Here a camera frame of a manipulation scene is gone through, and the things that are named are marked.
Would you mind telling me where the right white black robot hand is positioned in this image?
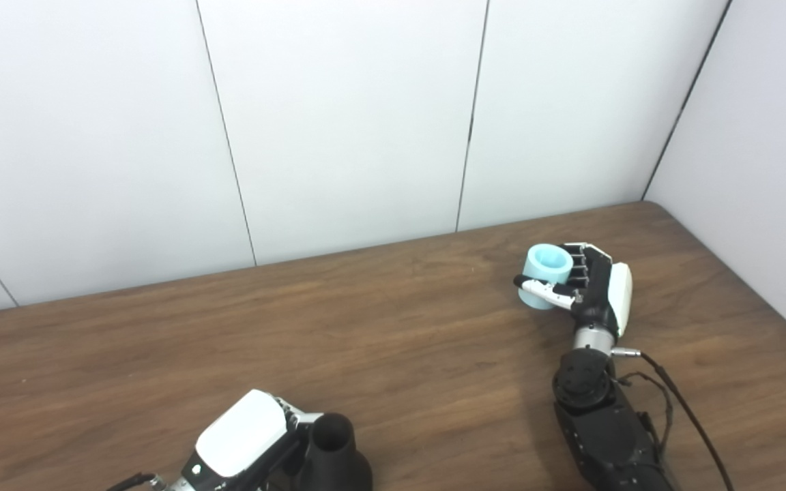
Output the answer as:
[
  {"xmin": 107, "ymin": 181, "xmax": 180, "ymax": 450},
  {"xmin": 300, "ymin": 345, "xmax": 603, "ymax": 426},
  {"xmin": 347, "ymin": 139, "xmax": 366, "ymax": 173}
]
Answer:
[{"xmin": 514, "ymin": 243, "xmax": 634, "ymax": 340}]

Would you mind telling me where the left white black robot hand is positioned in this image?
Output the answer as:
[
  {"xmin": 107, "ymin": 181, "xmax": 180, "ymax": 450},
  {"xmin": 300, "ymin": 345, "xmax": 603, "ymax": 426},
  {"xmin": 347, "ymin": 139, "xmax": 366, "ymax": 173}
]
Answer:
[{"xmin": 181, "ymin": 389, "xmax": 325, "ymax": 491}]

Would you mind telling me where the light-blue hose piece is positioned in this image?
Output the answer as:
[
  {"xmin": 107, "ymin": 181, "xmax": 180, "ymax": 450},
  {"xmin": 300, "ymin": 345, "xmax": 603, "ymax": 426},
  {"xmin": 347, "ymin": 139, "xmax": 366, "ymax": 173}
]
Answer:
[{"xmin": 518, "ymin": 244, "xmax": 574, "ymax": 311}]

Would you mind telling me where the black funnel-shaped nozzle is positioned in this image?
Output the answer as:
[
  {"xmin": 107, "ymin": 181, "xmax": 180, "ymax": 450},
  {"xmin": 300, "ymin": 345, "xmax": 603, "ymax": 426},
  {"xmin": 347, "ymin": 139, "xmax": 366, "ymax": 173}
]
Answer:
[{"xmin": 295, "ymin": 413, "xmax": 373, "ymax": 491}]

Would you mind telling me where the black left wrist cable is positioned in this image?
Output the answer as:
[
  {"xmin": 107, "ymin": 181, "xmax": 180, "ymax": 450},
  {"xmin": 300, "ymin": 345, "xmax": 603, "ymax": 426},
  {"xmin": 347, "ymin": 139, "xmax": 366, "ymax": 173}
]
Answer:
[{"xmin": 106, "ymin": 473, "xmax": 162, "ymax": 491}]

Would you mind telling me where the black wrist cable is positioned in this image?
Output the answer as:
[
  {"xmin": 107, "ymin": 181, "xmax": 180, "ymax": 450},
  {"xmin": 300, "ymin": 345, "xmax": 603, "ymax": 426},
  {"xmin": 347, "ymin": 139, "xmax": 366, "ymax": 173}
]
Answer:
[
  {"xmin": 610, "ymin": 346, "xmax": 735, "ymax": 491},
  {"xmin": 106, "ymin": 473, "xmax": 162, "ymax": 491}
]

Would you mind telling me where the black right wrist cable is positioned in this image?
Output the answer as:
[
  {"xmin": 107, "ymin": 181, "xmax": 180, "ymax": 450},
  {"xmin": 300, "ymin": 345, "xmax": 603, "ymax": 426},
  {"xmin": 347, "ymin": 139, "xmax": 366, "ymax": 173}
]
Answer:
[{"xmin": 610, "ymin": 346, "xmax": 735, "ymax": 491}]

